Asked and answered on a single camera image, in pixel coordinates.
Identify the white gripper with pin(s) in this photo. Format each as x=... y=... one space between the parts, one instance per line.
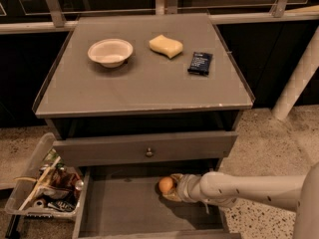
x=184 y=187

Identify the orange fruit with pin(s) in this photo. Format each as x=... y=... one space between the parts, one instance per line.
x=166 y=184

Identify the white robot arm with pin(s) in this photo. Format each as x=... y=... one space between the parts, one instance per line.
x=295 y=193

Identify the open grey middle drawer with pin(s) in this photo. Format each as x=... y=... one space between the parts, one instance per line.
x=124 y=202

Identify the grey top drawer with knob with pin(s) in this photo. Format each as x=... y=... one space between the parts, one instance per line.
x=145 y=148

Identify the grey drawer cabinet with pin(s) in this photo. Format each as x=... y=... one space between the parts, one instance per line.
x=149 y=93

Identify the silver can in bin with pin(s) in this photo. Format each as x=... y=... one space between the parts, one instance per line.
x=79 y=184

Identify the brown snack bag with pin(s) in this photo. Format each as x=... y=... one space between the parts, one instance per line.
x=61 y=184

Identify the dark blue snack packet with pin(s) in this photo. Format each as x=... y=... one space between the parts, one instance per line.
x=200 y=63

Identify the clear plastic bin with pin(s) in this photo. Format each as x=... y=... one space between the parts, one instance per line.
x=27 y=198

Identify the yellow sponge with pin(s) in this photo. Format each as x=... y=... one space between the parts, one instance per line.
x=166 y=46

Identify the white paper bowl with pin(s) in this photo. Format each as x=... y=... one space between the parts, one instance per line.
x=110 y=53

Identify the metal railing frame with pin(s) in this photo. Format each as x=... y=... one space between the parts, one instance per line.
x=40 y=16

